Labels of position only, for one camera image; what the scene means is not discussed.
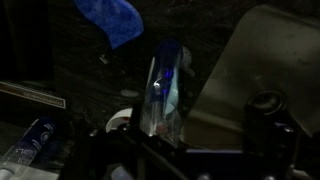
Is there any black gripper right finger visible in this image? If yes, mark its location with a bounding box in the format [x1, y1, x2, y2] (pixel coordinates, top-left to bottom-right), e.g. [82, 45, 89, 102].
[178, 131, 193, 153]

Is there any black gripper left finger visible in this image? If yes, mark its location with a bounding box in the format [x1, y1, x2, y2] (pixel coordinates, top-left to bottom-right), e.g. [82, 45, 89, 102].
[128, 101, 144, 134]

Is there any clear blue spray bottle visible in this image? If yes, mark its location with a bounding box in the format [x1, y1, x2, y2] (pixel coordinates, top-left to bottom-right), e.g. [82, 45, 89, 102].
[139, 37, 196, 149]

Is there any black bottle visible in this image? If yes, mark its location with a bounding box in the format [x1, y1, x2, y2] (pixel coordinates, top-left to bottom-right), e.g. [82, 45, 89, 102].
[242, 89, 299, 169]

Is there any clear bottle with blue label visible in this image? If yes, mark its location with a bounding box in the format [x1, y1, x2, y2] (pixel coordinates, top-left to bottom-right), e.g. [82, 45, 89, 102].
[0, 116, 57, 180]

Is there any steel sink basin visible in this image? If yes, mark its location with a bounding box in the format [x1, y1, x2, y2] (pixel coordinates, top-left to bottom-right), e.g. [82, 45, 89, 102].
[180, 3, 320, 150]

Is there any white bowl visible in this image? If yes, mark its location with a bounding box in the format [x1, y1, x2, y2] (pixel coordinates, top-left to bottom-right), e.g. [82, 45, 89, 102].
[105, 107, 134, 133]

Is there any blue sponge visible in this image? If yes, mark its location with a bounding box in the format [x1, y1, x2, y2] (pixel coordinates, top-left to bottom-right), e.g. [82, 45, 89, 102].
[72, 0, 145, 50]

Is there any black mat with silver strip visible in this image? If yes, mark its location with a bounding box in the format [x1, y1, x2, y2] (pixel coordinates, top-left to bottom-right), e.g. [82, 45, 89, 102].
[0, 79, 67, 110]

